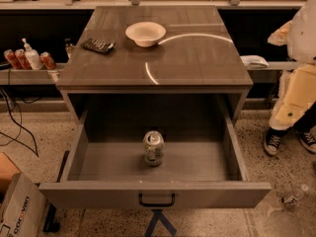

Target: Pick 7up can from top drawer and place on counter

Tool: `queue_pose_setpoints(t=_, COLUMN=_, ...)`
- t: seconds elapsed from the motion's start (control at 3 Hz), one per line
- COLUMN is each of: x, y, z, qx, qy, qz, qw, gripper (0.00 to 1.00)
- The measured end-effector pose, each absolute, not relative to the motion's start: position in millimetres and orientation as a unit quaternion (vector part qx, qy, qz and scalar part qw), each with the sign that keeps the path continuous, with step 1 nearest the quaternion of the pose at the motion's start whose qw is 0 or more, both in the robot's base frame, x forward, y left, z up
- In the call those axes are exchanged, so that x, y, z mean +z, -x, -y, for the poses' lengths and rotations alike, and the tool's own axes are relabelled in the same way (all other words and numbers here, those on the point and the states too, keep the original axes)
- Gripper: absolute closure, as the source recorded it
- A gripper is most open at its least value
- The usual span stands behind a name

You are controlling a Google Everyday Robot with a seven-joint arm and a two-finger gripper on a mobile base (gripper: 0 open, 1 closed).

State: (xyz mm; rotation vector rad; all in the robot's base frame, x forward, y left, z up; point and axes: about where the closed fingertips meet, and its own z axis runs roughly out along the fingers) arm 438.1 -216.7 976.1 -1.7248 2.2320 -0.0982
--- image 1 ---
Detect cardboard box with print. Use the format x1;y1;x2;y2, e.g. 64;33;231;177
0;152;47;237

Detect red soda can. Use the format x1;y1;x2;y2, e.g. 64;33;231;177
4;49;22;69
40;52;56;70
15;49;31;69

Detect white ceramic bowl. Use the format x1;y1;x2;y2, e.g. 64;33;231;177
125;22;166;47

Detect open grey top drawer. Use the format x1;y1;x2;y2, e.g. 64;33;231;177
39;94;271;209

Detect red soda can left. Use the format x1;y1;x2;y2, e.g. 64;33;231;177
4;49;22;69

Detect white pump soap bottle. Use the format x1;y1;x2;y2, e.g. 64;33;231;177
22;39;43;70

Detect white folded cloth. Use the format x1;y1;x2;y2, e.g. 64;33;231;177
240;55;269;68

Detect black bar on floor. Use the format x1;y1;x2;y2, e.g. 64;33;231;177
42;150;69;233

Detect red soda can middle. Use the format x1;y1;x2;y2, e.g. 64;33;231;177
15;49;31;69

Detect grey cabinet counter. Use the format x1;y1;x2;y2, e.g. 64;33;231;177
56;5;253;120

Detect black sneaker left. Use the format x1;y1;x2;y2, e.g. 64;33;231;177
264;128;284;156

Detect silver green 7up can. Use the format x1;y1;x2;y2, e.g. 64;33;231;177
143;130;164;167

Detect dark snack bag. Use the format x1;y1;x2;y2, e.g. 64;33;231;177
81;38;116;54

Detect crushed clear plastic bottle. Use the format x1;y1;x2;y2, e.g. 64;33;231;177
281;184;309;206

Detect grey side shelf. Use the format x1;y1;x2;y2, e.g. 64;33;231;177
0;63;65;86
248;61;298;83

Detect black floor cables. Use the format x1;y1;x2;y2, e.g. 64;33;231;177
0;86;43;158

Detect black sneaker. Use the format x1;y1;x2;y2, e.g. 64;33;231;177
264;128;284;156
298;131;316;154

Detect grey side shelf left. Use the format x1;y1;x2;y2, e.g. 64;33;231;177
0;63;65;86

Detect black drawer handle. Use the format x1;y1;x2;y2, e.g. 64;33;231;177
138;194;176;207

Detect red soda can right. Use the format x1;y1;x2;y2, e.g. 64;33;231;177
40;52;56;70

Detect small brown glass bottle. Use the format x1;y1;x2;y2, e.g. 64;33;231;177
64;38;73;59

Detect black sneaker right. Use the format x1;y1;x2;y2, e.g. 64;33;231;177
298;131;316;154

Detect person in light clothes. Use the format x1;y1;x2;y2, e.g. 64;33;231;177
267;0;316;132

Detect grey side shelf right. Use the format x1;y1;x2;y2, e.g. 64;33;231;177
248;61;298;83

